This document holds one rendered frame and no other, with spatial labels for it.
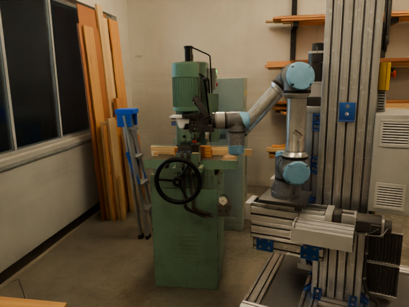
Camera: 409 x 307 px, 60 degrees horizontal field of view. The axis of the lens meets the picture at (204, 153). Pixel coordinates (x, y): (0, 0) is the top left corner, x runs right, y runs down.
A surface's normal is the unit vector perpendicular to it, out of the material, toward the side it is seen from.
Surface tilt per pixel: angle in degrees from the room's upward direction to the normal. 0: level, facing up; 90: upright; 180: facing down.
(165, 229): 90
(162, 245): 90
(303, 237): 90
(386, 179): 90
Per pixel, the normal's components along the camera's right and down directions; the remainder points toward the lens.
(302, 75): 0.01, 0.07
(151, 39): -0.18, 0.20
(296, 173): 0.01, 0.33
